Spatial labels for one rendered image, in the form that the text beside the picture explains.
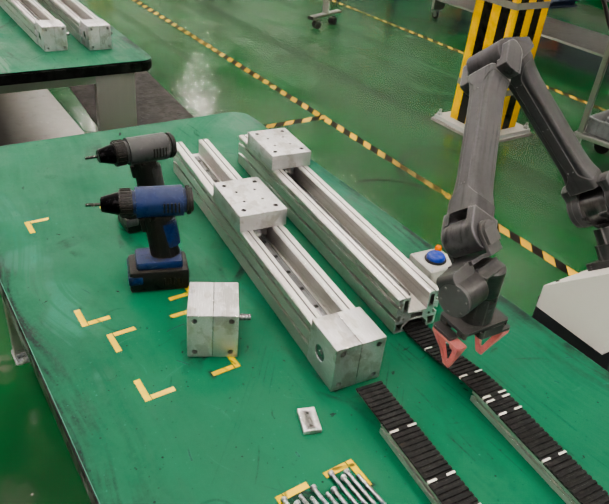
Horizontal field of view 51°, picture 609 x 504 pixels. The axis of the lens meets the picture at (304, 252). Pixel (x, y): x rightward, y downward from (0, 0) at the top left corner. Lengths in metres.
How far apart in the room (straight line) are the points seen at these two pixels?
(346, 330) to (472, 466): 0.30
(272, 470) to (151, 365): 0.30
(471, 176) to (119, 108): 1.97
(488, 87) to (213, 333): 0.66
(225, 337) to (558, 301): 0.69
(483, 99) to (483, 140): 0.09
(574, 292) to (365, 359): 0.48
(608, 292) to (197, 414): 0.79
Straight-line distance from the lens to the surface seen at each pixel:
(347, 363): 1.11
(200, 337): 1.16
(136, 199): 1.24
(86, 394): 1.15
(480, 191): 1.10
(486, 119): 1.19
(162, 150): 1.47
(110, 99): 2.82
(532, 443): 1.12
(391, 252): 1.37
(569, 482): 1.09
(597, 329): 1.39
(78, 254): 1.48
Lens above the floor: 1.59
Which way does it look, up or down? 33 degrees down
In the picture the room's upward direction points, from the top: 6 degrees clockwise
